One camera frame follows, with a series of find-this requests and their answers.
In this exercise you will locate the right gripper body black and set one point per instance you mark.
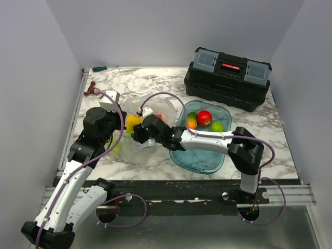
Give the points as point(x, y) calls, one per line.
point(140, 132)

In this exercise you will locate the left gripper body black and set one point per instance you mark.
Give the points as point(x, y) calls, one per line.
point(114, 122)

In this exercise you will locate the fake peach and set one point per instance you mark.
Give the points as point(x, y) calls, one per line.
point(159, 116)

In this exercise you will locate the yellow fake fruit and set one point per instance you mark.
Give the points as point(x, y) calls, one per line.
point(131, 121)

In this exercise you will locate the translucent printed plastic bag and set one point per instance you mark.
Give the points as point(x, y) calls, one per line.
point(137, 144)

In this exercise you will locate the orange green fake mango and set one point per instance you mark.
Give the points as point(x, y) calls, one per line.
point(192, 120)

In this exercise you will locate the red fake fruit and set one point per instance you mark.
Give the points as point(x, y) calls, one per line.
point(204, 118)

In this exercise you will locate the green fake fruit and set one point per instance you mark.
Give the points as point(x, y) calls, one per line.
point(216, 126)

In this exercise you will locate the light green fake pear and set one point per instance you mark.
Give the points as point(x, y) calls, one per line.
point(117, 150)

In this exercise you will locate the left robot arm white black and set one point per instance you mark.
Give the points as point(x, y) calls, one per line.
point(57, 223)

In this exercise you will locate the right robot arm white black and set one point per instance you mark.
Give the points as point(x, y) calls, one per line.
point(241, 146)

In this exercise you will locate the brown water tap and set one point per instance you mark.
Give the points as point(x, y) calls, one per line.
point(92, 89)

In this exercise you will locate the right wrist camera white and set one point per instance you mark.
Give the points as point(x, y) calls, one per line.
point(146, 111)

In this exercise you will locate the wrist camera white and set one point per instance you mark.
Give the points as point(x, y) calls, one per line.
point(146, 111)
point(106, 103)

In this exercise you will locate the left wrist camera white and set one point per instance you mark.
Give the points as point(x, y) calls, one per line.
point(106, 103)

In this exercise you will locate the green handled screwdriver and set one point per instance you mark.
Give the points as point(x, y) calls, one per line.
point(102, 68)

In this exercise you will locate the black mounting base rail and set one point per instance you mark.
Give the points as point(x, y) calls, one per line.
point(178, 198)

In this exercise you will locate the black toolbox red handle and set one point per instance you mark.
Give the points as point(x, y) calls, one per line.
point(231, 80)

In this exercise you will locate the aluminium frame rail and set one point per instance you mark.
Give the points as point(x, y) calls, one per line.
point(295, 195)

